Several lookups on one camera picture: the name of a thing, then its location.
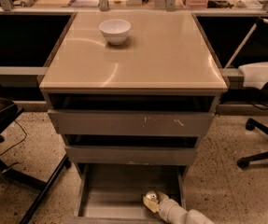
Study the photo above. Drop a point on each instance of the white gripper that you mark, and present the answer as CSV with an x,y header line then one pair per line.
x,y
165,206

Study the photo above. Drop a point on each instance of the orange soda can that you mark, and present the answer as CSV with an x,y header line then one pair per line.
x,y
152,195

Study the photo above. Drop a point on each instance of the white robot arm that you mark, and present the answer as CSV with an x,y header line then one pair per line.
x,y
193,216

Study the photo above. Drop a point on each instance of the grey bottom drawer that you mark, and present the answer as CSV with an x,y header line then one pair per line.
x,y
113,193

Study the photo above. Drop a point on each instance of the grey drawer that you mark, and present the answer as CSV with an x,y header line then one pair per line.
x,y
138,150
135,116
113,193

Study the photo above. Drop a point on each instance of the grey middle drawer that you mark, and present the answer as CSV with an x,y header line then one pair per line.
x,y
138,150

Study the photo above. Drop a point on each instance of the grey drawer cabinet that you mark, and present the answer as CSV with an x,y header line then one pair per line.
x,y
165,54

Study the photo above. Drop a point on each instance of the grey top drawer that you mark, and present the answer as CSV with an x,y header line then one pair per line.
x,y
135,116

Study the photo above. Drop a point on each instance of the white ceramic bowl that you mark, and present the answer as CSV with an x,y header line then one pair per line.
x,y
115,31

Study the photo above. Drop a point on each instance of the black chair left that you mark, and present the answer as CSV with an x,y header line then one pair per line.
x,y
9,112

